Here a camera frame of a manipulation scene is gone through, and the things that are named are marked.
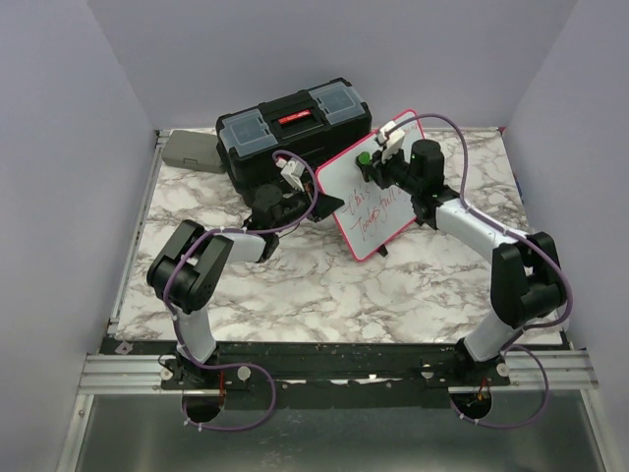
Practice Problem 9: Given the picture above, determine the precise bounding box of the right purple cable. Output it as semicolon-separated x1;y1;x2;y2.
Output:
377;113;576;428

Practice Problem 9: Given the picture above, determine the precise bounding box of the green black whiteboard eraser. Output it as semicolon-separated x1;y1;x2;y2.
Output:
356;151;372;167

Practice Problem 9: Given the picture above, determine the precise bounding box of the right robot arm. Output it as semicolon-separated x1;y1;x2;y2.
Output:
356;140;568;385

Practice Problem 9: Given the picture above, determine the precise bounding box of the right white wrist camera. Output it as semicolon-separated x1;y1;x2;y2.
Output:
375;121;406;162

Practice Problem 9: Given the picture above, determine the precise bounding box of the black plastic toolbox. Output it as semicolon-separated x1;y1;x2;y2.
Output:
215;78;372;206

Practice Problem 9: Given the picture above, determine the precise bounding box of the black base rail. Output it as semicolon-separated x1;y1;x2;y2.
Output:
100;338;535;412

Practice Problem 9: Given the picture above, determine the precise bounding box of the grey plastic case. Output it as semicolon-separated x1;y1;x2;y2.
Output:
161;130;225;174

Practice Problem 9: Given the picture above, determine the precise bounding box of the purple cable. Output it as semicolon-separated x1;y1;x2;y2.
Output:
164;149;320;434
377;113;576;428

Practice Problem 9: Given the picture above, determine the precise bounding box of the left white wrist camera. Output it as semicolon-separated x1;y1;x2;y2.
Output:
273;154;305;192

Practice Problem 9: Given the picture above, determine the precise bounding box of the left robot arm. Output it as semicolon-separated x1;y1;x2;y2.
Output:
146;184;345;388

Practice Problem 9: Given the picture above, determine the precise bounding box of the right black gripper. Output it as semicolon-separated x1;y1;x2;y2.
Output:
362;144;421;197

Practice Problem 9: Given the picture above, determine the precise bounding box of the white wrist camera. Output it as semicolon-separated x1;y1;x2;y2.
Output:
375;121;406;162
273;154;305;192

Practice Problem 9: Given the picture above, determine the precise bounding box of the aluminium frame rail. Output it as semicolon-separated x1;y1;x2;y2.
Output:
56;130;170;471

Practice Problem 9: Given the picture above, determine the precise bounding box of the pink framed whiteboard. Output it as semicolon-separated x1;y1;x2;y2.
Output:
315;131;416;262

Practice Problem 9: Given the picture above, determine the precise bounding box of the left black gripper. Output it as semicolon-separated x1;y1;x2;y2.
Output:
273;180;345;234

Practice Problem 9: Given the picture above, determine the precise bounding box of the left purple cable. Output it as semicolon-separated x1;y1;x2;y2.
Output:
164;149;320;434

